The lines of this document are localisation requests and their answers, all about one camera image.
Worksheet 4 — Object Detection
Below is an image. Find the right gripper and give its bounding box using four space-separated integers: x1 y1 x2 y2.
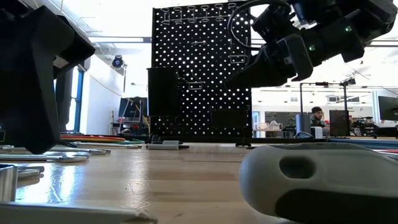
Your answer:
224 33 313 90

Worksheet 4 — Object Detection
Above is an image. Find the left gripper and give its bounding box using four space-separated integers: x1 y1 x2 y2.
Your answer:
0 6 96 155

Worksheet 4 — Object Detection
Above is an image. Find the worktable with white items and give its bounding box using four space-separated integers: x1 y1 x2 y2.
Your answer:
252 119 296 138

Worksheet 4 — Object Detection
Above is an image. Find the blue round wall device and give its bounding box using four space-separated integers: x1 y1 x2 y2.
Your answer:
111 54 126 69

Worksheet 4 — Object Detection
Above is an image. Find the black computer monitor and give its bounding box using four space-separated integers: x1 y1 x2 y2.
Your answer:
118 96 149 119
377 95 398 122

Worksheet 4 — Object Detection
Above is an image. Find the person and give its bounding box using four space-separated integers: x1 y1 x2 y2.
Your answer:
310 106 331 137

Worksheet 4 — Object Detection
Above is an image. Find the grey and black screwdriver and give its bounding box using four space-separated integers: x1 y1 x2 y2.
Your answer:
238 142 398 224

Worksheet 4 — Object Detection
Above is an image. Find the blue handle screwdriver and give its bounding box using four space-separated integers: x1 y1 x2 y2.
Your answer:
0 201 158 224

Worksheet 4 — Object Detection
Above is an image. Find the small black perforated panel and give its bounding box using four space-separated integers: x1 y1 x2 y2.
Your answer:
328 109 351 138

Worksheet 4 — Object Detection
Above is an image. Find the small white box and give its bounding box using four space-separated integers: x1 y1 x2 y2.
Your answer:
310 126 324 139

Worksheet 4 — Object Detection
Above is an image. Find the silver combination wrench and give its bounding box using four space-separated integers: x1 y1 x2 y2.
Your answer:
17 166 45 181
0 151 90 164
73 141 143 150
46 146 112 156

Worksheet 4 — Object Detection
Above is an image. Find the wide black plastic bin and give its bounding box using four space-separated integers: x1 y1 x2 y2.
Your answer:
211 108 250 130

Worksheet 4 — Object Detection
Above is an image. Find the red hand tool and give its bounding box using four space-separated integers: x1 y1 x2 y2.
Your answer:
371 148 398 156

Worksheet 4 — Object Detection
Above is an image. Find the long ceiling light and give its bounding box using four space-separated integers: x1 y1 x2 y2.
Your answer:
88 35 153 44

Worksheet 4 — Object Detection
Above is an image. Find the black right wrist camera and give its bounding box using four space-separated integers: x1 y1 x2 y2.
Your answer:
251 3 295 44

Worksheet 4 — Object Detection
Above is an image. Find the black perforated pegboard stand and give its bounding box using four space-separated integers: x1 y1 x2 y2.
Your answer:
151 1 252 147

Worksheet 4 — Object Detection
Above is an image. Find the silver steel socket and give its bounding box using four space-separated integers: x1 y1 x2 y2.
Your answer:
0 164 19 203

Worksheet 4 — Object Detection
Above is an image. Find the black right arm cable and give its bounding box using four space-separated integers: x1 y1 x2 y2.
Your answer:
228 0 293 50

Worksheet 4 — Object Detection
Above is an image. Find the grey hex key set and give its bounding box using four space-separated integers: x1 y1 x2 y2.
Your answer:
147 139 190 151

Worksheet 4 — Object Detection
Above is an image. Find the silver double prong hook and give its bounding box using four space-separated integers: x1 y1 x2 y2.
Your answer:
228 37 249 65
180 70 206 91

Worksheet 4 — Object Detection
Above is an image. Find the tall black plastic bin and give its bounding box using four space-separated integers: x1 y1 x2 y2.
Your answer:
147 67 180 118

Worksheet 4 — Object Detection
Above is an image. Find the grey cylinder tube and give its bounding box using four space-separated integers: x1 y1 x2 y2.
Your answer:
295 113 312 138

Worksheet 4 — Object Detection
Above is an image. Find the silver wire ring rack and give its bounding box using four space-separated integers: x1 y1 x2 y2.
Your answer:
160 2 241 26

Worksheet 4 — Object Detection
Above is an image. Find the black camera stand rig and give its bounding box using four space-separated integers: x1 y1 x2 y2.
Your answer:
298 77 357 138

